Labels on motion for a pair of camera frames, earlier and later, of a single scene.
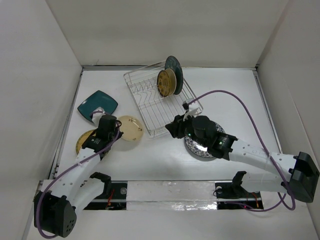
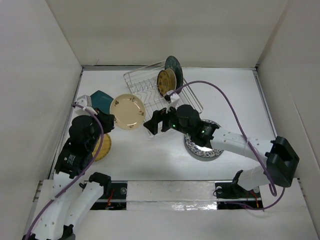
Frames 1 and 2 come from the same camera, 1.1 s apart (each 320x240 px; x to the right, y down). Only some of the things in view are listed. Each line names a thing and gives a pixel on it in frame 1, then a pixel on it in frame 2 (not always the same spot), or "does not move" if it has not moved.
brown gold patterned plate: [163, 83] does not move
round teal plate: [172, 62] does not move
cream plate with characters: [131, 128] -> [129, 111]
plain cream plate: [173, 81] does not move
